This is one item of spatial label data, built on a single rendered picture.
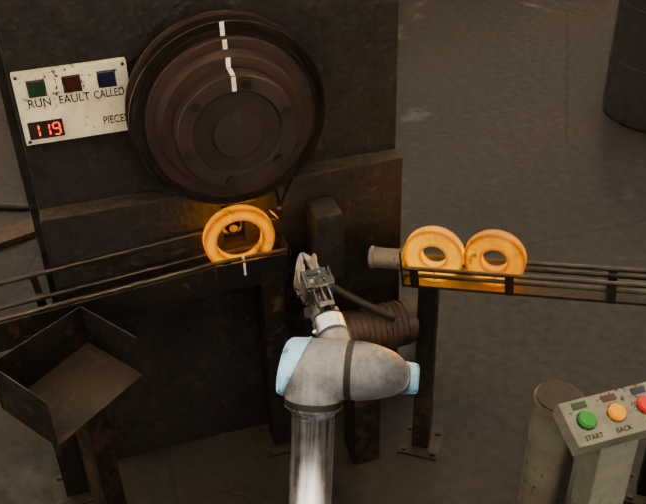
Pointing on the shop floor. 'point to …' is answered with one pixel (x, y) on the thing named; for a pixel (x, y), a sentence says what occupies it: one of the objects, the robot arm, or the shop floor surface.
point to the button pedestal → (606, 443)
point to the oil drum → (634, 67)
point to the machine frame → (358, 141)
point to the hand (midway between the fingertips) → (303, 258)
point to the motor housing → (391, 336)
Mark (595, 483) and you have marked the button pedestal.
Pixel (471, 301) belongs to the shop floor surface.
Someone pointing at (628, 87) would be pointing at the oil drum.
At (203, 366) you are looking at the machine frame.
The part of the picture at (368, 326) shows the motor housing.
